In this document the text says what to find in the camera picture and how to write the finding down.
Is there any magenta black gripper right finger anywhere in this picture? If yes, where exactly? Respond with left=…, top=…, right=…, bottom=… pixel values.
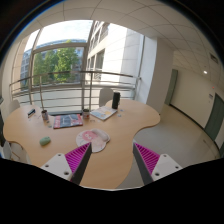
left=132, top=142, right=184, bottom=186

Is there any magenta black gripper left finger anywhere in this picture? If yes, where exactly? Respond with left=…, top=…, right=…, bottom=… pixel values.
left=40, top=142, right=93, bottom=186

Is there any green computer mouse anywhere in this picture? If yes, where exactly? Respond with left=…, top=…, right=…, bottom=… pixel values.
left=39, top=136, right=51, bottom=146

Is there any red blue magazine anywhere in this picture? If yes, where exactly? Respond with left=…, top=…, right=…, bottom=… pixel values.
left=53, top=114, right=83, bottom=129

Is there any dark cup centre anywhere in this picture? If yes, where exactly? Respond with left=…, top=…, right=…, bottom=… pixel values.
left=82, top=109, right=90, bottom=119

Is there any white open book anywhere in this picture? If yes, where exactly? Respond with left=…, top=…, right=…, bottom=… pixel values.
left=90, top=106, right=117, bottom=121

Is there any patterned mug left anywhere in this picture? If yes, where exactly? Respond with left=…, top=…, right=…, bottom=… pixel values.
left=41, top=110, right=49, bottom=121

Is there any small blue box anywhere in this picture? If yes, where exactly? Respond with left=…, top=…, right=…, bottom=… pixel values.
left=27, top=109, right=36, bottom=118

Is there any black cylindrical speaker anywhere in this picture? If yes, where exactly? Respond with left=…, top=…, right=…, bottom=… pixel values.
left=112, top=92, right=120, bottom=109

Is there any white chair behind table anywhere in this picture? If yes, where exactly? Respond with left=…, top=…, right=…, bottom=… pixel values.
left=99, top=88, right=113, bottom=106

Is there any metal window railing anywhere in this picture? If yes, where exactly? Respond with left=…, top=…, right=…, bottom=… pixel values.
left=10, top=70, right=141, bottom=112

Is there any green door far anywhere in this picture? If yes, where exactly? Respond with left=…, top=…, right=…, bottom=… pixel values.
left=165, top=69, right=178, bottom=105

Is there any green door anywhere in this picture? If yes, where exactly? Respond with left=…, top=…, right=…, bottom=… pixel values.
left=165, top=69, right=178, bottom=105
left=204, top=94, right=224, bottom=140

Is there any green door right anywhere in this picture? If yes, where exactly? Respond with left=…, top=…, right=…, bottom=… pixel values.
left=204, top=94, right=224, bottom=140

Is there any white chair at left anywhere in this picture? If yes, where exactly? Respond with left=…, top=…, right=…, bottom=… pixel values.
left=8, top=100, right=20, bottom=114

